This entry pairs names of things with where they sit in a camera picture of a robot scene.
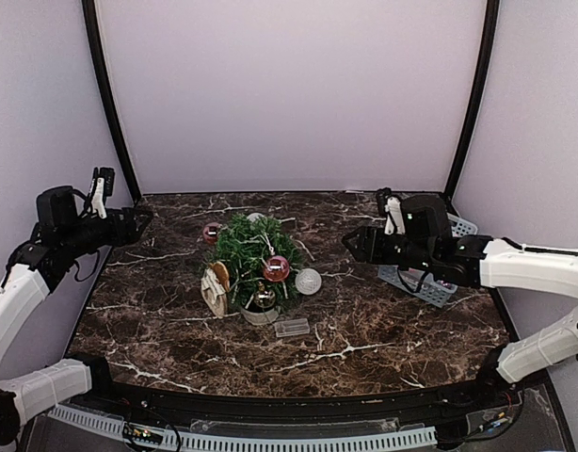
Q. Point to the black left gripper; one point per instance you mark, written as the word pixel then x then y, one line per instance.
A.
pixel 130 234

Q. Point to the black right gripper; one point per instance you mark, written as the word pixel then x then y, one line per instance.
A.
pixel 369 241

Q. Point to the clear string light garland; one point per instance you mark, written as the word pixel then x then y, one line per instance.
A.
pixel 254 268

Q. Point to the gold disco ball ornament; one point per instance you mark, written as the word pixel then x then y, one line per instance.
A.
pixel 264 298

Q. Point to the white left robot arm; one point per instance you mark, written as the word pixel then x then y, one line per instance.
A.
pixel 21 399

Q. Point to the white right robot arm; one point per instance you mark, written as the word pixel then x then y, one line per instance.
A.
pixel 528 270

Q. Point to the small green christmas tree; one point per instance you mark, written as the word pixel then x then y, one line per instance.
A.
pixel 243 245

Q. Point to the white tree pot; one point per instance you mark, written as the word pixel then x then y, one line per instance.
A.
pixel 258 316

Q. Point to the blue plastic basket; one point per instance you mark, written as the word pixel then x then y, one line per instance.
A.
pixel 423 286

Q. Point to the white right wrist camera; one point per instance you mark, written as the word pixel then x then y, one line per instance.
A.
pixel 389 206

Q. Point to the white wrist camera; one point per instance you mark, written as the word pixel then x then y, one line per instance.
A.
pixel 101 188
pixel 389 206

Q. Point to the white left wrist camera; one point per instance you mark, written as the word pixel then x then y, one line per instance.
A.
pixel 101 188

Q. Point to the white cable duct strip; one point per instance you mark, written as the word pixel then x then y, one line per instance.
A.
pixel 148 438

